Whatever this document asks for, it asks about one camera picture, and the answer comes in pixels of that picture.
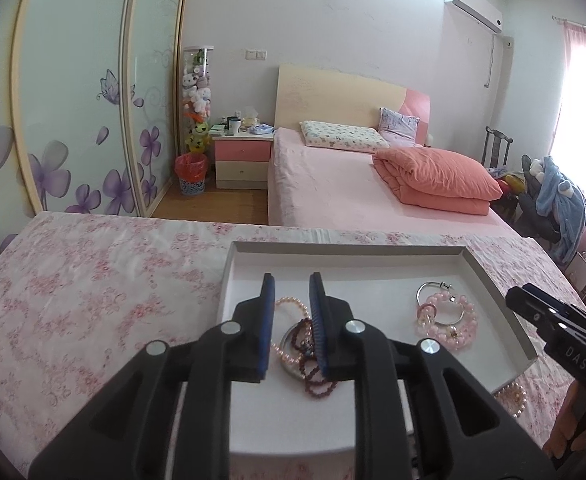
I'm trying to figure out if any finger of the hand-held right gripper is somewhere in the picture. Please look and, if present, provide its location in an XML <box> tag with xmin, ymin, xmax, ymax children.
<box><xmin>505</xmin><ymin>283</ymin><xmax>582</xmax><ymax>334</ymax></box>

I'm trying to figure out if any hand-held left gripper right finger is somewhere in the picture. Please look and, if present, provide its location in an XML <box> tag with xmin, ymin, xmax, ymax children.
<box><xmin>308</xmin><ymin>272</ymin><xmax>559</xmax><ymax>480</ymax></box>

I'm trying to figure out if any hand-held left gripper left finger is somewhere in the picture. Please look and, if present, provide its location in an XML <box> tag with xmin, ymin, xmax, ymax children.
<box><xmin>28</xmin><ymin>272</ymin><xmax>277</xmax><ymax>480</ymax></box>

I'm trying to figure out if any light pink pearl bracelet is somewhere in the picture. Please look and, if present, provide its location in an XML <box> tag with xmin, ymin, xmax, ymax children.
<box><xmin>271</xmin><ymin>296</ymin><xmax>310</xmax><ymax>368</ymax></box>

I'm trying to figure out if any silver cuff bangle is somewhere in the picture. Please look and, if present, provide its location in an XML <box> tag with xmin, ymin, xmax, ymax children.
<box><xmin>278</xmin><ymin>329</ymin><xmax>308</xmax><ymax>377</ymax></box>

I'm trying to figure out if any grey cardboard tray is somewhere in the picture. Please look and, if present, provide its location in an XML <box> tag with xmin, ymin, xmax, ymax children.
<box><xmin>216</xmin><ymin>240</ymin><xmax>539</xmax><ymax>456</ymax></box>

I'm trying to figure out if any brown-red bead bracelet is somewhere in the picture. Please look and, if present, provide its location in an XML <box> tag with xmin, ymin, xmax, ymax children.
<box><xmin>292</xmin><ymin>317</ymin><xmax>340</xmax><ymax>397</ymax></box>

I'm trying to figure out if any silver hoop bangle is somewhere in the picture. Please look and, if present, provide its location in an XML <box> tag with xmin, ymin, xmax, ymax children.
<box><xmin>415</xmin><ymin>280</ymin><xmax>467</xmax><ymax>327</ymax></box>

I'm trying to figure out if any pink bead bracelet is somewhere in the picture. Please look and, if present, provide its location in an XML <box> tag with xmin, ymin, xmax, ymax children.
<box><xmin>414</xmin><ymin>290</ymin><xmax>479</xmax><ymax>352</ymax></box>

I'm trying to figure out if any person's right hand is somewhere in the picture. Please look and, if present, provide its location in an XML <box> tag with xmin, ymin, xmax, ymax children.
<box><xmin>544</xmin><ymin>384</ymin><xmax>582</xmax><ymax>461</ymax></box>

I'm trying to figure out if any cardboard box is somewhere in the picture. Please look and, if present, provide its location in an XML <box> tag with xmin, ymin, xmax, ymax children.
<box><xmin>566</xmin><ymin>252</ymin><xmax>586</xmax><ymax>295</ymax></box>

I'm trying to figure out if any grey office chair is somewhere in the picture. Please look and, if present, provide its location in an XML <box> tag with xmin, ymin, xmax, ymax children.
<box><xmin>517</xmin><ymin>154</ymin><xmax>565</xmax><ymax>242</ymax></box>

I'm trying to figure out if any blue fleece garment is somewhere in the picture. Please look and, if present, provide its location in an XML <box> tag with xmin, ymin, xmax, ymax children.
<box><xmin>532</xmin><ymin>155</ymin><xmax>586</xmax><ymax>267</ymax></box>

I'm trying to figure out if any pink bed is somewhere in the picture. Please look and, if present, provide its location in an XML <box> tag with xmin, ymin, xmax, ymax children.
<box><xmin>266</xmin><ymin>126</ymin><xmax>525</xmax><ymax>239</ymax></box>

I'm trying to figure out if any pink and cream nightstand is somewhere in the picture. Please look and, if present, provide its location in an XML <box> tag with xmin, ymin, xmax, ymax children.
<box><xmin>211</xmin><ymin>129</ymin><xmax>275</xmax><ymax>191</ymax></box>

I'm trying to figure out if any wastebasket with red bag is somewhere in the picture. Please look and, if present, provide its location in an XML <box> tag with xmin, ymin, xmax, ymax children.
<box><xmin>174</xmin><ymin>152</ymin><xmax>209</xmax><ymax>197</ymax></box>

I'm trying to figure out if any folded orange quilt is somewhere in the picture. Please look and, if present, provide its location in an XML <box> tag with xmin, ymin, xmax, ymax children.
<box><xmin>371</xmin><ymin>145</ymin><xmax>504</xmax><ymax>217</ymax></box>

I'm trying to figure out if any dark wooden chair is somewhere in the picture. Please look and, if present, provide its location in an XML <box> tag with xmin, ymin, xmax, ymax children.
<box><xmin>482</xmin><ymin>125</ymin><xmax>514</xmax><ymax>172</ymax></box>

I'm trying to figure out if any pink floral tablecloth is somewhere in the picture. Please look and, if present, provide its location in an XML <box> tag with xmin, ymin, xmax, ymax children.
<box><xmin>0</xmin><ymin>210</ymin><xmax>586</xmax><ymax>480</ymax></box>

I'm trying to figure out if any cream patterned pillow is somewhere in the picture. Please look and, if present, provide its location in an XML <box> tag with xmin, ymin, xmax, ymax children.
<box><xmin>298</xmin><ymin>119</ymin><xmax>392</xmax><ymax>155</ymax></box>

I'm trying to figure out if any pink curtain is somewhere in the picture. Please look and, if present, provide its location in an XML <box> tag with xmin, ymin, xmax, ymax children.
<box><xmin>547</xmin><ymin>19</ymin><xmax>586</xmax><ymax>242</ymax></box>

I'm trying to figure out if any small lilac floral pillow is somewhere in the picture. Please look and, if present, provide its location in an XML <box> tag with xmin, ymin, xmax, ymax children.
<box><xmin>376</xmin><ymin>107</ymin><xmax>422</xmax><ymax>147</ymax></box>

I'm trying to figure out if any beige and pink headboard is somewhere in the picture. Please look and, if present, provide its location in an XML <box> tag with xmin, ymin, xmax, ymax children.
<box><xmin>274</xmin><ymin>63</ymin><xmax>433</xmax><ymax>147</ymax></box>

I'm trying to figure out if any plush toy display tower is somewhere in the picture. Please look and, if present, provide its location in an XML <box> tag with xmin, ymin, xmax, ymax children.
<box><xmin>180</xmin><ymin>45</ymin><xmax>216</xmax><ymax>154</ymax></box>

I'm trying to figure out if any flower-print sliding wardrobe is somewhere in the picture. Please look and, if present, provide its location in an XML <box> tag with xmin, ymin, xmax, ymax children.
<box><xmin>0</xmin><ymin>0</ymin><xmax>195</xmax><ymax>292</ymax></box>

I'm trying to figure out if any white air conditioner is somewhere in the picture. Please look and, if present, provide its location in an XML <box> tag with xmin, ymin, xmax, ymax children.
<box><xmin>443</xmin><ymin>0</ymin><xmax>504</xmax><ymax>34</ymax></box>

